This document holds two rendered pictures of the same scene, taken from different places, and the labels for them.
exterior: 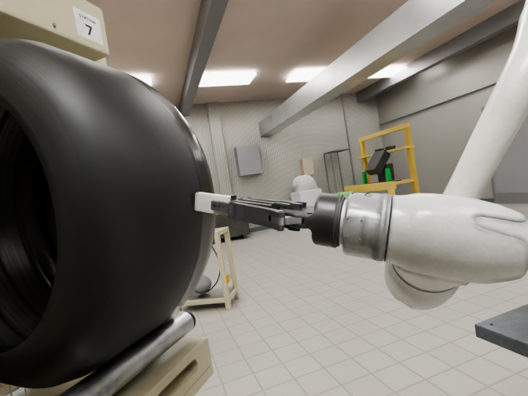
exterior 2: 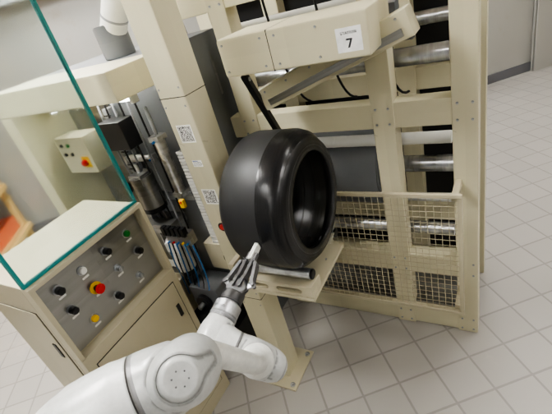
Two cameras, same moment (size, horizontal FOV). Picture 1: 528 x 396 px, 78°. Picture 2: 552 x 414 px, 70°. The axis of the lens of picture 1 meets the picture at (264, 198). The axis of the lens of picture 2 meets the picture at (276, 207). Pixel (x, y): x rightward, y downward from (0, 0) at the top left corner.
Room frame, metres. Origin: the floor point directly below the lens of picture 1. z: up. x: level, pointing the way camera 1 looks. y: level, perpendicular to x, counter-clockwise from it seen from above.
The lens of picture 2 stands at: (0.92, -1.01, 1.94)
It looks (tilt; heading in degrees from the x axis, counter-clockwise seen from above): 29 degrees down; 104
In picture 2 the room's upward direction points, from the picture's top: 17 degrees counter-clockwise
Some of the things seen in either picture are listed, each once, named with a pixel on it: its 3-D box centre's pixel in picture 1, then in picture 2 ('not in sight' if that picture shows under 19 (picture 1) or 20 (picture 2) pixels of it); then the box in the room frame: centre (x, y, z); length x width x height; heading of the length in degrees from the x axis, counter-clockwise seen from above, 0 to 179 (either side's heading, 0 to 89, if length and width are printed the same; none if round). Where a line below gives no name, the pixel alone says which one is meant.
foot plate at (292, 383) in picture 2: not in sight; (284, 364); (0.32, 0.47, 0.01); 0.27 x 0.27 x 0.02; 69
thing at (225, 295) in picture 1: (203, 269); not in sight; (3.45, 0.76, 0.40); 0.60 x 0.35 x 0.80; 78
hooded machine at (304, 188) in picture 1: (307, 199); not in sight; (9.09, -1.20, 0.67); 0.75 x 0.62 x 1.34; 108
